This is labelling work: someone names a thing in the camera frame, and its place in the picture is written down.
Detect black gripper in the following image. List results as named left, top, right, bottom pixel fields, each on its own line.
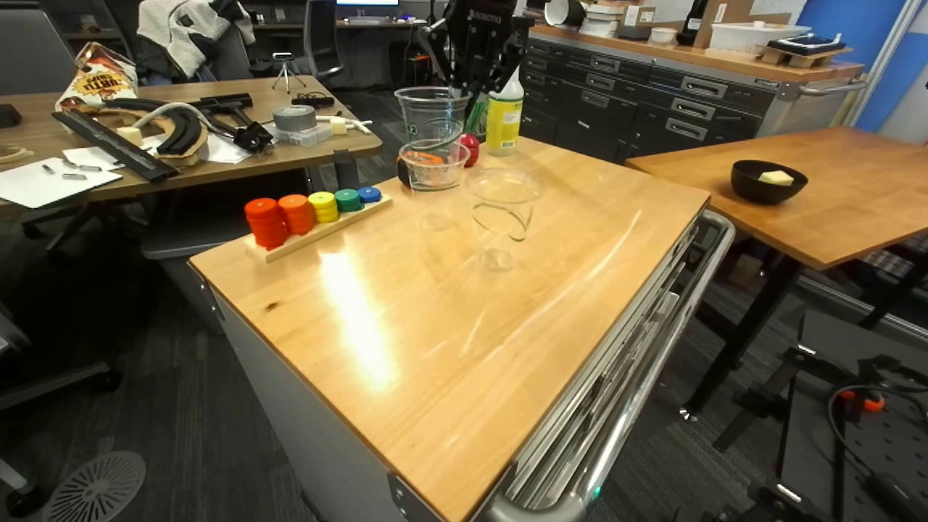
left=445, top=0, right=530, bottom=101

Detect white yellow spray bottle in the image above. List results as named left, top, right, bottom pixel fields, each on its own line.
left=482, top=64, right=529, bottom=158

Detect orange and black block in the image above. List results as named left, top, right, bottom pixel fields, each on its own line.
left=394, top=146, right=453, bottom=193

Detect black office chair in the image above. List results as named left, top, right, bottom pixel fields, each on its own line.
left=301, top=0, right=355, bottom=81

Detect small black flat tool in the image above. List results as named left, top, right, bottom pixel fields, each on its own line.
left=288, top=91, right=339, bottom=110

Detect gray flat file cabinet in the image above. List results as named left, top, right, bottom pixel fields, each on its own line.
left=519, top=26, right=867, bottom=168

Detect gray tape roll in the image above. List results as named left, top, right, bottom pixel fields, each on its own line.
left=269, top=101, right=321, bottom=146

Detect yellow cylinder peg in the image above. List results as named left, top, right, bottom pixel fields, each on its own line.
left=307, top=188, right=343, bottom=226

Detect long wooden office desk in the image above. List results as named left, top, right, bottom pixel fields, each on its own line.
left=0, top=74, right=387, bottom=245

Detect black bottle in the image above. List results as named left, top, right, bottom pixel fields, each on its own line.
left=675, top=0, right=710, bottom=51

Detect orange cylinder peg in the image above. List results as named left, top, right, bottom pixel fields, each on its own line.
left=275, top=193, right=320, bottom=239

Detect rainbow stacking blocks toy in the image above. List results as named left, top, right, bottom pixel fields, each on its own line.
left=240, top=188, right=398, bottom=268

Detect red cylinder peg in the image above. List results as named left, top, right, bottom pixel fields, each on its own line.
left=240, top=196, right=289, bottom=254

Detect white tray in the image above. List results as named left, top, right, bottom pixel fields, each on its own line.
left=707, top=22, right=814, bottom=59

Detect black bowl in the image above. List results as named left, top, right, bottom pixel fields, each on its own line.
left=727, top=158, right=813, bottom=210

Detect white jacket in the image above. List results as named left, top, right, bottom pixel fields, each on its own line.
left=133, top=0, right=258, bottom=81

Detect blue partition panel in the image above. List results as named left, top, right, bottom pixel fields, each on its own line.
left=796, top=0, right=928, bottom=140

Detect long black strip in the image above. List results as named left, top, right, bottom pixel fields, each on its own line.
left=52, top=107, right=182, bottom=187

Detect orange white snack bag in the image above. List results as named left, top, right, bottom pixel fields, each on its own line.
left=52, top=40, right=143, bottom=114

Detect wooden side table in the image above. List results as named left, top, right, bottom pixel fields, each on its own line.
left=623, top=126, right=928, bottom=425

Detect metal tool cart wooden top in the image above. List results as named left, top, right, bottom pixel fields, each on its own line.
left=185, top=133, right=739, bottom=522

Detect white paper sheets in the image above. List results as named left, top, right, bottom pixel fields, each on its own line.
left=0, top=143, right=129, bottom=213

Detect gray padded chair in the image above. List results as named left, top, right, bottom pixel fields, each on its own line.
left=0, top=7, right=82, bottom=100

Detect orange clamp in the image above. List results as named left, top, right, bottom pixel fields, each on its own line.
left=836, top=387, right=890, bottom=419

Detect black office chair base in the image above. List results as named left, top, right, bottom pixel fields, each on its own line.
left=0, top=299, right=126, bottom=520

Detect gray breadboard table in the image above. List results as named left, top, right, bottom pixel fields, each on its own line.
left=772, top=307, right=928, bottom=522

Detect round floor fan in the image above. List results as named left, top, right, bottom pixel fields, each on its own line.
left=39, top=448, right=150, bottom=522

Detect black handled tool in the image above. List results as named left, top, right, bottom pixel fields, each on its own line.
left=185, top=91, right=275, bottom=158

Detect curved black beige hose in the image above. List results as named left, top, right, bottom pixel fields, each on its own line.
left=133, top=100, right=214, bottom=168

